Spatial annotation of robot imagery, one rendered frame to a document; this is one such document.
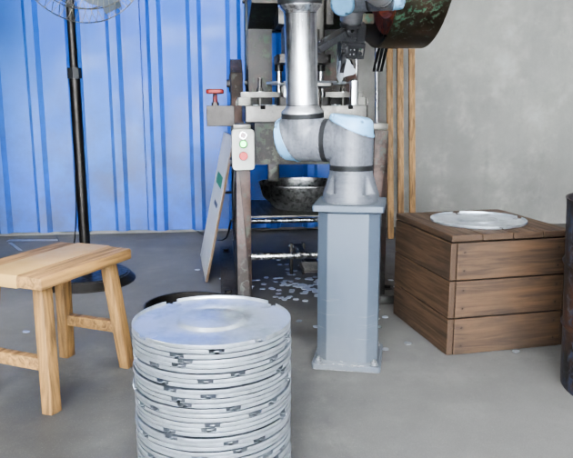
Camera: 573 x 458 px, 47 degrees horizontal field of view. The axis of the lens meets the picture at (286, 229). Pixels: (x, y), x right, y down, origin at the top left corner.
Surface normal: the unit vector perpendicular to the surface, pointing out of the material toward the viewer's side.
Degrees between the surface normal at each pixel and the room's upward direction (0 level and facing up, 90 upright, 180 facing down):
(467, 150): 90
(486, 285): 90
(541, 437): 0
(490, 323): 90
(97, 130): 90
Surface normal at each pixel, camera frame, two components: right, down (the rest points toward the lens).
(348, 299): -0.18, 0.18
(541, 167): 0.11, 0.18
